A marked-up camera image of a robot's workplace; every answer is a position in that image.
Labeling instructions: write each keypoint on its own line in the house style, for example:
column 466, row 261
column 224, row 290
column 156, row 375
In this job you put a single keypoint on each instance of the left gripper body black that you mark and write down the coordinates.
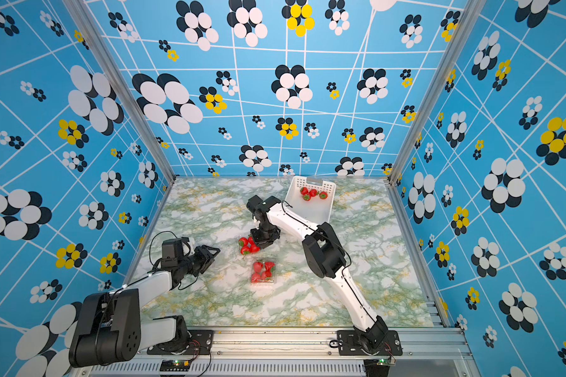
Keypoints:
column 194, row 263

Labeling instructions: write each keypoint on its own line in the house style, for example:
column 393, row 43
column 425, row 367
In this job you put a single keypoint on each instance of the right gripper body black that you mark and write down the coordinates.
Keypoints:
column 264, row 236

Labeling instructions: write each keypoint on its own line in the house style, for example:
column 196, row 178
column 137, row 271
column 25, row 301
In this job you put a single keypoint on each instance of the red strawberry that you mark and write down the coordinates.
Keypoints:
column 243, row 242

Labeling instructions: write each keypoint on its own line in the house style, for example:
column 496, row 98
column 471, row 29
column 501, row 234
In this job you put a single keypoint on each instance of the clear plastic clamshell container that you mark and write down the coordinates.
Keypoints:
column 263, row 270

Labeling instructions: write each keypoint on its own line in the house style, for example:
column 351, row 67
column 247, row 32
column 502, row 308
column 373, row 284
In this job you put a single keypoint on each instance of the white perforated plastic basket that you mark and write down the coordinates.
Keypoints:
column 311, row 198

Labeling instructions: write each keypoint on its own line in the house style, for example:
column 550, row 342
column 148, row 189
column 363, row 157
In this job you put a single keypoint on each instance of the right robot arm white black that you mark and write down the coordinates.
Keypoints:
column 325, row 257

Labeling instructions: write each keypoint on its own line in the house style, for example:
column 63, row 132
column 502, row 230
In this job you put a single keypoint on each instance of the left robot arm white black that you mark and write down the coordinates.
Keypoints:
column 110, row 329

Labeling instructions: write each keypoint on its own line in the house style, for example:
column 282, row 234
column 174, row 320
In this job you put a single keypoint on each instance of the green circuit board left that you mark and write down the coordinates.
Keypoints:
column 175, row 366

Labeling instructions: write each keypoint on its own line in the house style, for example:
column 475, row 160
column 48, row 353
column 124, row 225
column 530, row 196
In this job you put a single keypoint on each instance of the green circuit board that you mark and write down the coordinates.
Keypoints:
column 175, row 366
column 377, row 368

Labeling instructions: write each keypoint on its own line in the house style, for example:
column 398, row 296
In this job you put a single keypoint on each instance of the green circuit board right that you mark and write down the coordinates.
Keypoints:
column 377, row 368

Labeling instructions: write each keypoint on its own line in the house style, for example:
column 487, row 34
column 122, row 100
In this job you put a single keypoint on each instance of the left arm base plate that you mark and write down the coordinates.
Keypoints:
column 193, row 343

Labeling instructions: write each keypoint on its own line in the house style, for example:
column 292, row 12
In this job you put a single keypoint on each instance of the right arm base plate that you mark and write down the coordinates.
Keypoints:
column 353, row 343

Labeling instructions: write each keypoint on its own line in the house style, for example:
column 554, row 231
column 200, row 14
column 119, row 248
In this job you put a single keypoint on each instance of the left aluminium corner post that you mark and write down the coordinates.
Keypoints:
column 82, row 17

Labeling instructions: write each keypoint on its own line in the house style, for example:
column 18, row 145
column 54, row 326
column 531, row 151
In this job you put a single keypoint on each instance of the aluminium corner post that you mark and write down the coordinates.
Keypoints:
column 82, row 17
column 469, row 18

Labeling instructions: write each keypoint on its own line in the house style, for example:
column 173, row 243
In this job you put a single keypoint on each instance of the aluminium front rail frame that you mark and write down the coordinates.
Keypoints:
column 306, row 352

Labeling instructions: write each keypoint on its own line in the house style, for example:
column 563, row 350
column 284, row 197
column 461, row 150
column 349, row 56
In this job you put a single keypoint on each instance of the right aluminium corner post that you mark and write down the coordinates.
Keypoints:
column 469, row 18

